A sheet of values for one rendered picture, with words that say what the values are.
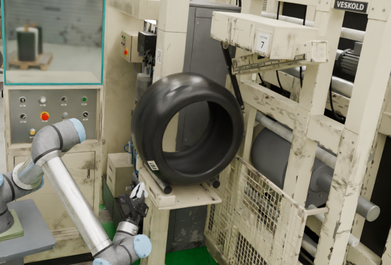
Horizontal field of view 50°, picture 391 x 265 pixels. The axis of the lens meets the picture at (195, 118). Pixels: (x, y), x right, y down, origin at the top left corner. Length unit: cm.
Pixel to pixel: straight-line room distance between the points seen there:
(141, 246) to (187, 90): 75
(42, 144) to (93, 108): 96
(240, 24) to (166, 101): 52
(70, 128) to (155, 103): 42
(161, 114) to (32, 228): 95
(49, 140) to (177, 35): 94
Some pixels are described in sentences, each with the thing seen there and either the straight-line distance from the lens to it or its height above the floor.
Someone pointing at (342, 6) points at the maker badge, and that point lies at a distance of 204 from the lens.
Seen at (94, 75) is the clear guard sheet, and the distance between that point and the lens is 264.
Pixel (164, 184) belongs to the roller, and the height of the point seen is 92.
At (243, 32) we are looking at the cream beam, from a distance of 210.
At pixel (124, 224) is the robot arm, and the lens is 192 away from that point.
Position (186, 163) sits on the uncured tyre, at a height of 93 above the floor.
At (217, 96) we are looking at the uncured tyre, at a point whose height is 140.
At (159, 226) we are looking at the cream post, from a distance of 277.
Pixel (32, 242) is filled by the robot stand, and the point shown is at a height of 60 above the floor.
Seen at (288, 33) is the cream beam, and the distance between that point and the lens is 194.
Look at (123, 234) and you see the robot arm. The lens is 191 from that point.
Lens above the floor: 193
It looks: 18 degrees down
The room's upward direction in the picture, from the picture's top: 6 degrees clockwise
